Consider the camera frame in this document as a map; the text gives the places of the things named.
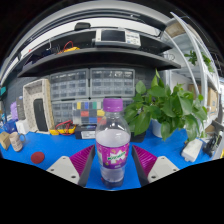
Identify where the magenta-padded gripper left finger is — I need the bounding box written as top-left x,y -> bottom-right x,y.
46,144 -> 97,187

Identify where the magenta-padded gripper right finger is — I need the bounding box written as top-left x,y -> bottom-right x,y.
131,145 -> 181,187

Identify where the purple-capped clear drink bottle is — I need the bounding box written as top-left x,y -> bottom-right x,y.
95,97 -> 132,190

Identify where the flat round red coaster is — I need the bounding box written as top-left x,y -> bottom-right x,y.
30,151 -> 46,165

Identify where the white power adapter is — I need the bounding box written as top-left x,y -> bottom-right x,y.
181,138 -> 204,163

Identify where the plain black box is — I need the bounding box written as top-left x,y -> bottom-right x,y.
129,129 -> 147,144

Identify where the yellow and red multimeter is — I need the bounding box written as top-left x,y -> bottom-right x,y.
48,119 -> 77,136

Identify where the black box with white label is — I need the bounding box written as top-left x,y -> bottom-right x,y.
74,124 -> 98,140

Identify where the black desk device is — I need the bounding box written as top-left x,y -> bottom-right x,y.
202,119 -> 224,158

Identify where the grey small-parts drawer cabinet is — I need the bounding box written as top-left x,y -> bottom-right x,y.
89,67 -> 136,98
50,100 -> 77,126
49,68 -> 90,101

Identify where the white carton box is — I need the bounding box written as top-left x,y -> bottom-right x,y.
15,119 -> 30,136

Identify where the clear organiser with coloured parts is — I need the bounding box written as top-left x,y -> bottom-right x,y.
74,99 -> 106,126

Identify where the green potted plant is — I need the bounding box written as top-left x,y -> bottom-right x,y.
123,69 -> 208,143

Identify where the blue carton box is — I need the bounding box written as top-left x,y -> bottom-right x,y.
2,119 -> 18,134

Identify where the dark grey flat box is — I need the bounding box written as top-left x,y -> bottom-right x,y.
15,96 -> 27,121

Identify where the white perforated storage bin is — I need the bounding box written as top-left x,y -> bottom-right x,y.
22,78 -> 55,135

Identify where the white shelf rack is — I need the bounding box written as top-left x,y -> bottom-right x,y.
159,12 -> 224,134

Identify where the dark overhead shelf unit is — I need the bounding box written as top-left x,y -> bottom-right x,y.
17,21 -> 182,78

